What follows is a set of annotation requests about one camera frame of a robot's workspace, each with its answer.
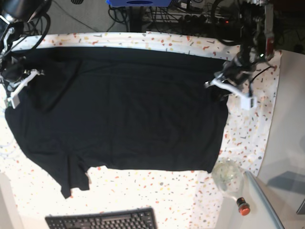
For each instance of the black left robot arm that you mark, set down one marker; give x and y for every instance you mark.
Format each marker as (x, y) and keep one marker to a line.
(256, 46)

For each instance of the clear bottle with red cap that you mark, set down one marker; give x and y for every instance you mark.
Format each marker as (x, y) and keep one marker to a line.
(229, 179)

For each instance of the black t-shirt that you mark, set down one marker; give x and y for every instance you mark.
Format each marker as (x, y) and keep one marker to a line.
(119, 108)

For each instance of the black power strip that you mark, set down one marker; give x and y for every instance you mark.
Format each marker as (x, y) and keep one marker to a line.
(203, 19)

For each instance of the blue box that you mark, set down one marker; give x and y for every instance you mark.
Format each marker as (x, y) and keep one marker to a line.
(138, 3)

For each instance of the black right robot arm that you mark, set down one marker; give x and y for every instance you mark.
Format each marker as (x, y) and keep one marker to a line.
(14, 15)

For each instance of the terrazzo pattern tablecloth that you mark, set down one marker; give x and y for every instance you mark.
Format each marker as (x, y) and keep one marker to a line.
(181, 200)

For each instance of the black computer keyboard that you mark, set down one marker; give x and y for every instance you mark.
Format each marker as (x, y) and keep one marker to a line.
(142, 218)

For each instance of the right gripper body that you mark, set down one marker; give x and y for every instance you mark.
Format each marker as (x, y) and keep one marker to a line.
(11, 67)

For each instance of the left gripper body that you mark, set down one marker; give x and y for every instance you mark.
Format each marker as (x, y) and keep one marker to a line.
(237, 71)

